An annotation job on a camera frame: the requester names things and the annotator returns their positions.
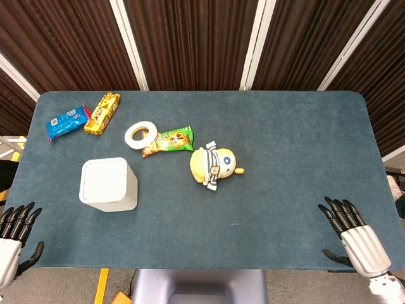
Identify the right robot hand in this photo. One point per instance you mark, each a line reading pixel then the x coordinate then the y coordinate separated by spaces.
pixel 364 245

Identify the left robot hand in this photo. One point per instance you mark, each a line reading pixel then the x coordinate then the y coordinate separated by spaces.
pixel 9 250

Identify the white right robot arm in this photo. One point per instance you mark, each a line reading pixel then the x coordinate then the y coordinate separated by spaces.
pixel 387 286

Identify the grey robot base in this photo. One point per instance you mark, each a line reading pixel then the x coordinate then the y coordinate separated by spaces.
pixel 199 286

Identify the white square container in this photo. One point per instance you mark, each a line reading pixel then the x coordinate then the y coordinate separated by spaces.
pixel 106 185

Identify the orange box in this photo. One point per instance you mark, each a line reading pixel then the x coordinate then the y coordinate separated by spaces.
pixel 121 298

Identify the blue snack packet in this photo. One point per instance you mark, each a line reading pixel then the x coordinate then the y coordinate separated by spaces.
pixel 67 121

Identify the blue table mat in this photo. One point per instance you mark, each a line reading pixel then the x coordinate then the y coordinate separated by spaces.
pixel 221 196

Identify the yellow snack packet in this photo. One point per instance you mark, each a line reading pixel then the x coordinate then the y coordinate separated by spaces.
pixel 102 113

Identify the yellow plush duck toy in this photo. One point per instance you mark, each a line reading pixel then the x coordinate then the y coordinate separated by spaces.
pixel 212 166

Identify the white tape roll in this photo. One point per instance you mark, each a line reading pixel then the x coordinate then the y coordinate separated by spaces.
pixel 140 133

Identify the green orange snack packet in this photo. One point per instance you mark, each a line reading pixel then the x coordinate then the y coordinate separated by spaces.
pixel 172 141

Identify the white folding screen frame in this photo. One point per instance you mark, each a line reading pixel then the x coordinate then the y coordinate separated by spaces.
pixel 253 44

